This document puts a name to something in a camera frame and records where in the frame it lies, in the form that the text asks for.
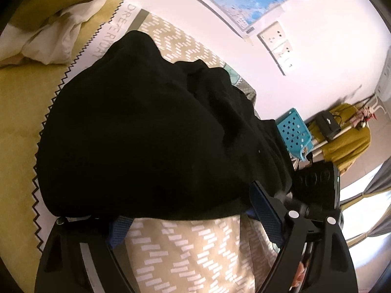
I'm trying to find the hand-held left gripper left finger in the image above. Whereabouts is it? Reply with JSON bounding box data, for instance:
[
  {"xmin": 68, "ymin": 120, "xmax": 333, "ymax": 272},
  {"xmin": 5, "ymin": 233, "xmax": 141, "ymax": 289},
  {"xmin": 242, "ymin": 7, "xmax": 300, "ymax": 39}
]
[{"xmin": 34, "ymin": 215, "xmax": 135, "ymax": 293}]

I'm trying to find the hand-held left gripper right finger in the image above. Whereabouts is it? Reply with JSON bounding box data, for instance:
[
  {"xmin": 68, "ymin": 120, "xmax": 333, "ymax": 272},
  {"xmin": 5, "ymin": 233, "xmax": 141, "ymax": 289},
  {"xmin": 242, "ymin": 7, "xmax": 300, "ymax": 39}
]
[{"xmin": 249, "ymin": 181, "xmax": 358, "ymax": 293}]

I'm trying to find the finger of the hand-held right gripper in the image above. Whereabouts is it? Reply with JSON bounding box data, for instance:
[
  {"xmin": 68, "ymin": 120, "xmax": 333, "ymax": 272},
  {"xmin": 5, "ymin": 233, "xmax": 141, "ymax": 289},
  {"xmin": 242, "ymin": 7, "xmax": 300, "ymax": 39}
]
[{"xmin": 274, "ymin": 193, "xmax": 307, "ymax": 212}]

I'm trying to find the black garment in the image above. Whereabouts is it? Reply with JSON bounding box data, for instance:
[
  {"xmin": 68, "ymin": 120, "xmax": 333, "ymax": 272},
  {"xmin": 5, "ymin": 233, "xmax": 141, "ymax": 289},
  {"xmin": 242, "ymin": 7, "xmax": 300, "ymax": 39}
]
[{"xmin": 33, "ymin": 31, "xmax": 295, "ymax": 222}]

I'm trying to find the white clothes rack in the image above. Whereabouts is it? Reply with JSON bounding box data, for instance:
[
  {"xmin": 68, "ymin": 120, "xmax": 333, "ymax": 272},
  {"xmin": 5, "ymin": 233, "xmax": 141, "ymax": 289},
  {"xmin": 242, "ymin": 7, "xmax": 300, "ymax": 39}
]
[{"xmin": 311, "ymin": 97, "xmax": 386, "ymax": 157}]

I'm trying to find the mustard garment on rack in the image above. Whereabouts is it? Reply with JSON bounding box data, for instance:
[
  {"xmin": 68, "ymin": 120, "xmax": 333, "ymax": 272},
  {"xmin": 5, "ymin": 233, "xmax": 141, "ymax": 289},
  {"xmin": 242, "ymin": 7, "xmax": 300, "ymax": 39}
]
[{"xmin": 306, "ymin": 103, "xmax": 372, "ymax": 175}]

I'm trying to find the teal perforated plastic basket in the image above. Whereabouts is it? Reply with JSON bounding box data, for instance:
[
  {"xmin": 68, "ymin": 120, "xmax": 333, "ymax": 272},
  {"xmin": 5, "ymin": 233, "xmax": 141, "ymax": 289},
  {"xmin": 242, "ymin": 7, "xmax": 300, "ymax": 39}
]
[{"xmin": 276, "ymin": 108, "xmax": 313, "ymax": 161}]

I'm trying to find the grey curtain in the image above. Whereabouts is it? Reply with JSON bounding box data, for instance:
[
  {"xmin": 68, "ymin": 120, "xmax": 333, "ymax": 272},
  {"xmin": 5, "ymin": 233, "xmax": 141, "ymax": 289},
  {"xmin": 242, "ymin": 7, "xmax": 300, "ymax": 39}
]
[{"xmin": 338, "ymin": 163, "xmax": 391, "ymax": 239}]

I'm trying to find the small black box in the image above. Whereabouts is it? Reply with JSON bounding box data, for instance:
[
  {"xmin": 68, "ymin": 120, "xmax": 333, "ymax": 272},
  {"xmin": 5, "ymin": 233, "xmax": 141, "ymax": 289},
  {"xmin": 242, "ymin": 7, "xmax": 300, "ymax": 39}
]
[{"xmin": 315, "ymin": 111, "xmax": 342, "ymax": 141}]

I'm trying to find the white appliance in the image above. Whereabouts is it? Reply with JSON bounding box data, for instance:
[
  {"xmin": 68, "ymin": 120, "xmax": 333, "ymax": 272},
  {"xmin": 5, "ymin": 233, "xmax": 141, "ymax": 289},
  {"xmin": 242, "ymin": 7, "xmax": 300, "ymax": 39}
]
[{"xmin": 377, "ymin": 59, "xmax": 391, "ymax": 100}]

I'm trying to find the patchwork patterned bed sheet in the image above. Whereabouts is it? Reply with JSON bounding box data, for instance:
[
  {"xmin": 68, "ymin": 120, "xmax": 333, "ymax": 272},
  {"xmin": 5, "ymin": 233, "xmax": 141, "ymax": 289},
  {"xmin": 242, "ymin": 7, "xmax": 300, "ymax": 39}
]
[{"xmin": 0, "ymin": 0, "xmax": 286, "ymax": 293}]

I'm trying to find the white cloth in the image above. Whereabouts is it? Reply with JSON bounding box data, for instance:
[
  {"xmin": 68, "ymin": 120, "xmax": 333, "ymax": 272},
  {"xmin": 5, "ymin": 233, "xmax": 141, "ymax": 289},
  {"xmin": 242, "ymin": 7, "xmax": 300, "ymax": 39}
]
[{"xmin": 0, "ymin": 0, "xmax": 111, "ymax": 66}]

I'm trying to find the white wall switch panel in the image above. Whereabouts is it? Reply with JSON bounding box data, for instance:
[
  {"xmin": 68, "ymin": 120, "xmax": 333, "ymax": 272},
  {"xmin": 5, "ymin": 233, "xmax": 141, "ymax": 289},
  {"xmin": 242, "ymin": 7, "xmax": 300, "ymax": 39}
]
[{"xmin": 271, "ymin": 40, "xmax": 294, "ymax": 76}]

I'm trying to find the white wall socket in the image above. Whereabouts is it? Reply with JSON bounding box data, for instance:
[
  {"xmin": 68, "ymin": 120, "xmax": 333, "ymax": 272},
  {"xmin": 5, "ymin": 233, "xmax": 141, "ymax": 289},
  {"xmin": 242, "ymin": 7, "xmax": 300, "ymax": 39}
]
[{"xmin": 257, "ymin": 21, "xmax": 287, "ymax": 53}]

